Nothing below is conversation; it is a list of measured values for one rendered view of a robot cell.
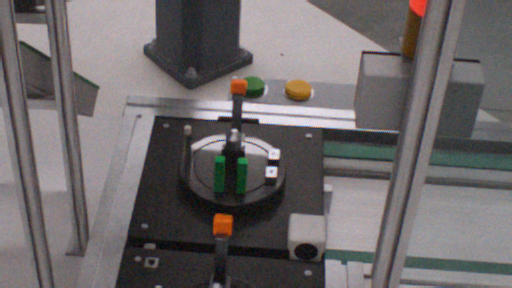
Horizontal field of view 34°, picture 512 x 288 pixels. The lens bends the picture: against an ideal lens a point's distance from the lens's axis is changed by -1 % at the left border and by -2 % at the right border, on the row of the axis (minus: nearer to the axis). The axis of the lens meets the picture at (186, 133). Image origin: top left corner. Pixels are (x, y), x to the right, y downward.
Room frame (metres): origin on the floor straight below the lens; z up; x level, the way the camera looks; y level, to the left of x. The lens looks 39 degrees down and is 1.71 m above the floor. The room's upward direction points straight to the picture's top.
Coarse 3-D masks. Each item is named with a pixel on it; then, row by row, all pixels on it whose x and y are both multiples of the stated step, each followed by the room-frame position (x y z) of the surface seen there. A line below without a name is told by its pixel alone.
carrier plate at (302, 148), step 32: (160, 128) 0.93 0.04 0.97; (192, 128) 0.93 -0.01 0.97; (224, 128) 0.93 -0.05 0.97; (256, 128) 0.93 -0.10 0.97; (288, 128) 0.93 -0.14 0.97; (320, 128) 0.93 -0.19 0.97; (160, 160) 0.86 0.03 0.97; (288, 160) 0.86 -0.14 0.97; (320, 160) 0.86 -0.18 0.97; (160, 192) 0.80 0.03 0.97; (288, 192) 0.80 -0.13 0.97; (320, 192) 0.80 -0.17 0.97; (160, 224) 0.74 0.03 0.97; (192, 224) 0.74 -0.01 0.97; (256, 224) 0.74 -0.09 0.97; (256, 256) 0.70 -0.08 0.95; (288, 256) 0.70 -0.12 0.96
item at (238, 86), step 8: (232, 80) 0.90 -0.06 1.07; (240, 80) 0.90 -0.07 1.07; (232, 88) 0.89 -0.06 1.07; (240, 88) 0.89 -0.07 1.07; (232, 96) 0.87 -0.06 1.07; (240, 96) 0.87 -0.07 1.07; (232, 104) 0.89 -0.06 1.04; (240, 104) 0.89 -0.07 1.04; (232, 112) 0.88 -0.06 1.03; (240, 112) 0.88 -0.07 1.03; (232, 120) 0.88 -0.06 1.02; (240, 120) 0.88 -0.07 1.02; (232, 128) 0.87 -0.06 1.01; (240, 128) 0.87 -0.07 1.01
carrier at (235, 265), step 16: (128, 256) 0.68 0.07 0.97; (144, 256) 0.69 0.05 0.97; (160, 256) 0.69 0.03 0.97; (176, 256) 0.69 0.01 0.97; (192, 256) 0.69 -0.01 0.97; (208, 256) 0.69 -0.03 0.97; (240, 256) 0.68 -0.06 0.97; (128, 272) 0.66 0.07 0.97; (144, 272) 0.66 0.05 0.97; (160, 272) 0.66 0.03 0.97; (176, 272) 0.66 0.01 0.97; (192, 272) 0.66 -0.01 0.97; (208, 272) 0.66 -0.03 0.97; (240, 272) 0.66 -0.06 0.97; (256, 272) 0.66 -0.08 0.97; (272, 272) 0.66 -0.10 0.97; (288, 272) 0.66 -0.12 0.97; (304, 272) 0.66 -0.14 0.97; (320, 272) 0.66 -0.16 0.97
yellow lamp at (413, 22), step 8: (408, 16) 0.68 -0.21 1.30; (416, 16) 0.67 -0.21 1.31; (408, 24) 0.68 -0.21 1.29; (416, 24) 0.67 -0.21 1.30; (408, 32) 0.68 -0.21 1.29; (416, 32) 0.67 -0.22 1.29; (408, 40) 0.68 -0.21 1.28; (416, 40) 0.67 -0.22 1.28; (408, 48) 0.67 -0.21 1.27; (408, 56) 0.67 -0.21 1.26
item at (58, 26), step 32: (0, 0) 0.63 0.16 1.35; (64, 0) 0.81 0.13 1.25; (0, 32) 0.63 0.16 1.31; (64, 32) 0.80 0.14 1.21; (0, 64) 0.63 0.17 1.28; (64, 64) 0.80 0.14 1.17; (0, 96) 0.63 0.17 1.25; (64, 96) 0.80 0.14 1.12; (64, 128) 0.80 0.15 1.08; (32, 160) 0.64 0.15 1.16; (64, 160) 0.80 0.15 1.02; (32, 192) 0.63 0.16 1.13; (32, 224) 0.63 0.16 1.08; (32, 256) 0.63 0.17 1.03
